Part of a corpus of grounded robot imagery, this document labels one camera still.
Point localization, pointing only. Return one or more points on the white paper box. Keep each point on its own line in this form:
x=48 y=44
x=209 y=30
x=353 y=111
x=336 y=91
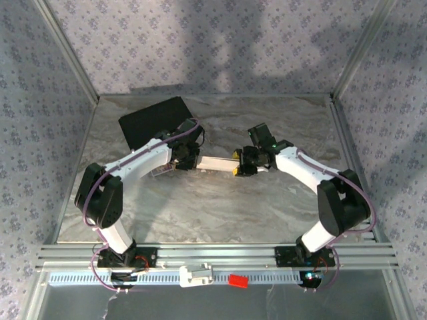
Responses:
x=217 y=164

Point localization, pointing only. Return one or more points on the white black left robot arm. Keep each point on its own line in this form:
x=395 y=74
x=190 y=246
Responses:
x=140 y=163

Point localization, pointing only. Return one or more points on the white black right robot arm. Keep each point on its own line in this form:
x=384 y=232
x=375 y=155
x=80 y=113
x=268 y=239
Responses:
x=300 y=166

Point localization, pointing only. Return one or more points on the printed card box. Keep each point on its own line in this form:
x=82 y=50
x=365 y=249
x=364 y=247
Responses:
x=161 y=170

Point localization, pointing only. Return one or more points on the black briefcase with chrome fittings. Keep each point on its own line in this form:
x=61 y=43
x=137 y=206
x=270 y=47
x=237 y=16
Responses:
x=146 y=120

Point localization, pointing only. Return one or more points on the red plastic block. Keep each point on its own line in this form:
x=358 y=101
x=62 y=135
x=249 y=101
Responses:
x=239 y=281

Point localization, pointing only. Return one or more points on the white plastic clip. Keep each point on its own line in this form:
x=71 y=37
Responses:
x=195 y=276

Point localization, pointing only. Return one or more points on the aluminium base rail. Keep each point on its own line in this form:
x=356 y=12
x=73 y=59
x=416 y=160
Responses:
x=217 y=255

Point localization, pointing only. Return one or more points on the aluminium side rail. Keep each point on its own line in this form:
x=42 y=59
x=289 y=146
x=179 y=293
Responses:
x=342 y=133

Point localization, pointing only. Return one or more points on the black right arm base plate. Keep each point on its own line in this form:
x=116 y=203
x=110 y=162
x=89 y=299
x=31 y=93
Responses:
x=283 y=257

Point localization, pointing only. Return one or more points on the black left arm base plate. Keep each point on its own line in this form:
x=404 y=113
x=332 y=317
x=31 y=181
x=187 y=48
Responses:
x=150 y=257

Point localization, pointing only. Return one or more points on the aluminium frame post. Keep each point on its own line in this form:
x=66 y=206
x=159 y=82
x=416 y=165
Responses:
x=363 y=50
x=69 y=53

